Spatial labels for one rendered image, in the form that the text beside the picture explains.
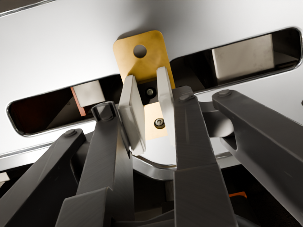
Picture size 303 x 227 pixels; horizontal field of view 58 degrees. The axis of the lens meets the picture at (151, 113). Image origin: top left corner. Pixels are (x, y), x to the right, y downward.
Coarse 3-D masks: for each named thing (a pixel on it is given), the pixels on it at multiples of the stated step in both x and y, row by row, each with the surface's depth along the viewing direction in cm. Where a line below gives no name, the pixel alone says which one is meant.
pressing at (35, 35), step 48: (0, 0) 20; (48, 0) 20; (96, 0) 20; (144, 0) 20; (192, 0) 20; (240, 0) 20; (288, 0) 20; (0, 48) 21; (48, 48) 21; (96, 48) 21; (144, 48) 21; (192, 48) 21; (0, 96) 22; (288, 96) 22; (0, 144) 24; (48, 144) 24
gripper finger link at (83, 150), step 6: (120, 120) 15; (90, 132) 14; (90, 138) 13; (126, 138) 14; (84, 144) 13; (126, 144) 14; (78, 150) 13; (84, 150) 13; (126, 150) 14; (78, 156) 13; (84, 156) 13; (72, 162) 13; (78, 162) 13; (84, 162) 13; (72, 168) 13; (78, 168) 13
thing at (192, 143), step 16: (192, 96) 14; (176, 112) 12; (192, 112) 12; (176, 128) 11; (192, 128) 10; (176, 144) 10; (192, 144) 9; (208, 144) 9; (176, 160) 9; (192, 160) 8; (208, 160) 8; (176, 176) 7; (192, 176) 7; (208, 176) 7; (176, 192) 6; (192, 192) 6; (208, 192) 6; (224, 192) 6; (176, 208) 6; (192, 208) 6; (208, 208) 6; (224, 208) 6; (176, 224) 6; (192, 224) 5; (208, 224) 5; (224, 224) 5
